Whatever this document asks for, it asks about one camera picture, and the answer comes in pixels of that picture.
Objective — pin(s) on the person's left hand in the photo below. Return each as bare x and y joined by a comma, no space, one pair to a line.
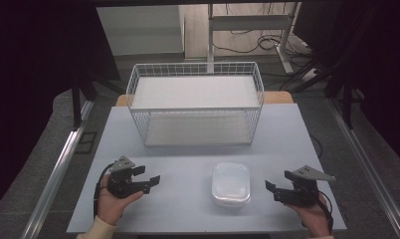
112,207

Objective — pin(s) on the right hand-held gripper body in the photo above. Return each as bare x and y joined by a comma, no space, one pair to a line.
302,191

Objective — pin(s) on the metal floor rail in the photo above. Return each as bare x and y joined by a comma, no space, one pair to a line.
370,166
57,176

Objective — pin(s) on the white cabinet panel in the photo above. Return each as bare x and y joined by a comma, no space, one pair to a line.
140,30

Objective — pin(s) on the black metal stand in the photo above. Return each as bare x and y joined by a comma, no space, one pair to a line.
78,103
348,103

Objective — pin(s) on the wooden table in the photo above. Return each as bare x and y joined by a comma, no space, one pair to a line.
277,97

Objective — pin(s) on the white metal desk frame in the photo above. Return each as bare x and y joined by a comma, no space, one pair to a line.
251,22

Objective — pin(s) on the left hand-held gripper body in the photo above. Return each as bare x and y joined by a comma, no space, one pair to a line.
120,182

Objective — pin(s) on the clear plastic lidded container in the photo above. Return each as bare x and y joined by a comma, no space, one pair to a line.
230,184

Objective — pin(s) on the person's right hand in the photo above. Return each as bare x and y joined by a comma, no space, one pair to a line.
312,219

